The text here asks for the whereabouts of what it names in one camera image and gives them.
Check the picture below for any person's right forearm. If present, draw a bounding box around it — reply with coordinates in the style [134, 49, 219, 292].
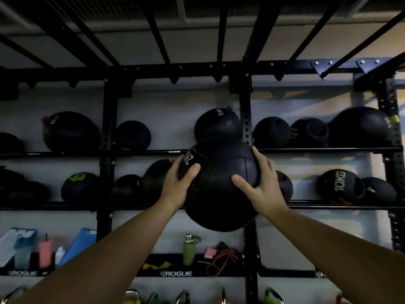
[261, 206, 405, 304]

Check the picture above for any translucent blue water bottle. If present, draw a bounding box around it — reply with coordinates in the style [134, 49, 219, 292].
[14, 235, 33, 270]

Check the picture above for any orange jump rope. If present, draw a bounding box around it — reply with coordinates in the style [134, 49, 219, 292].
[205, 242, 245, 278]

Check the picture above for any row of black exercise balls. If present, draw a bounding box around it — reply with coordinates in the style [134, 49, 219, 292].
[0, 106, 400, 154]
[0, 158, 398, 210]

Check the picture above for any person's left forearm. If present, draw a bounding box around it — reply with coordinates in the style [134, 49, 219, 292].
[9, 199, 184, 304]

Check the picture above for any person's left hand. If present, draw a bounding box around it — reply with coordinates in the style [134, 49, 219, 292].
[157, 154, 202, 213]

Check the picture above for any green water bottle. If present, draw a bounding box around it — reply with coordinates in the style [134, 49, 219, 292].
[182, 234, 202, 266]

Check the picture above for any white and blue bag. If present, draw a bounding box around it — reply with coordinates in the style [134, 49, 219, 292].
[0, 227, 38, 269]

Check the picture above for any black steel storage rack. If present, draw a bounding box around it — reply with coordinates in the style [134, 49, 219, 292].
[0, 0, 405, 304]

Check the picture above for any pink water bottle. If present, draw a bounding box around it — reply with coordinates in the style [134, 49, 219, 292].
[39, 233, 54, 269]

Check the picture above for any yellow resistance band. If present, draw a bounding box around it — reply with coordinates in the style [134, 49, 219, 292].
[142, 261, 171, 271]

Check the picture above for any large stitched leather medicine ball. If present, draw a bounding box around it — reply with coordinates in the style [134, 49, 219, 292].
[178, 138, 264, 233]

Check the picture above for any blue clipboard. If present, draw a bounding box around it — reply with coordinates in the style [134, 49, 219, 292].
[58, 228, 97, 267]

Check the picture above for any person's right hand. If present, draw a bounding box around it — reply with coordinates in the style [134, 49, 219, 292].
[231, 146, 290, 219]

